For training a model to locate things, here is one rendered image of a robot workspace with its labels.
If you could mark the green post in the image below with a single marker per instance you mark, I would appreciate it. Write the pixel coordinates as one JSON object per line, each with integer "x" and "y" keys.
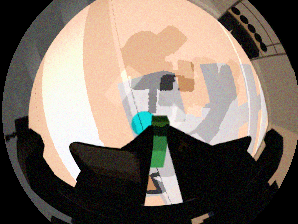
{"x": 160, "y": 124}

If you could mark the cyan circle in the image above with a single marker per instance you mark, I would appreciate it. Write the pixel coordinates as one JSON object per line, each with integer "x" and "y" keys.
{"x": 141, "y": 121}

